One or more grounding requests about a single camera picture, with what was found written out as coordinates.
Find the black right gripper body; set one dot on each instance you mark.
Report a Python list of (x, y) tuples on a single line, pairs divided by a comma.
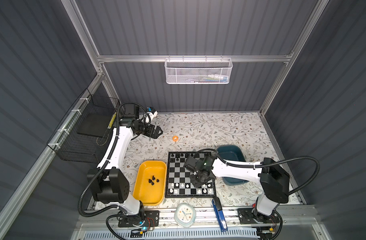
[(196, 180)]

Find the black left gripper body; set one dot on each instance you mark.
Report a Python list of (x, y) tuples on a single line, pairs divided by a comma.
[(147, 130)]

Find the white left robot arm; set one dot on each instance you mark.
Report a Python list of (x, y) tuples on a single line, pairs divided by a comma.
[(107, 182)]

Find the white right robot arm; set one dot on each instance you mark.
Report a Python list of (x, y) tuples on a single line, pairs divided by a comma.
[(272, 178)]

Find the black and white chessboard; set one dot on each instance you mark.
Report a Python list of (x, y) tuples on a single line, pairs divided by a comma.
[(178, 178)]

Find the teal tray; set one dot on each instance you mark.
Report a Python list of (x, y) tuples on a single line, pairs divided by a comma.
[(232, 153)]

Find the blue stapler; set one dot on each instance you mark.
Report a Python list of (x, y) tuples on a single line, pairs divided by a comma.
[(219, 214)]

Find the pale green clock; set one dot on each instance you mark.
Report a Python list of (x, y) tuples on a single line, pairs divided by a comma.
[(185, 215)]

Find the yellow tray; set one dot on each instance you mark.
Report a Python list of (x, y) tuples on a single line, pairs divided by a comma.
[(150, 183)]

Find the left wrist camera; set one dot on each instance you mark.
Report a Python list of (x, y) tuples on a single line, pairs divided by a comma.
[(150, 114)]

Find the black wire basket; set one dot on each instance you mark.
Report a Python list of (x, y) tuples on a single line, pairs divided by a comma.
[(85, 134)]

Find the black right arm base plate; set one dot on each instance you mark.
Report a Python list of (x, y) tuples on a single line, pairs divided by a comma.
[(251, 216)]

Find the white wire basket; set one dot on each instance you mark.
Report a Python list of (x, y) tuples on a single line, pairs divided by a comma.
[(201, 71)]

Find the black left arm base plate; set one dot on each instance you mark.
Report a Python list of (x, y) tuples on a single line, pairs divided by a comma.
[(143, 219)]

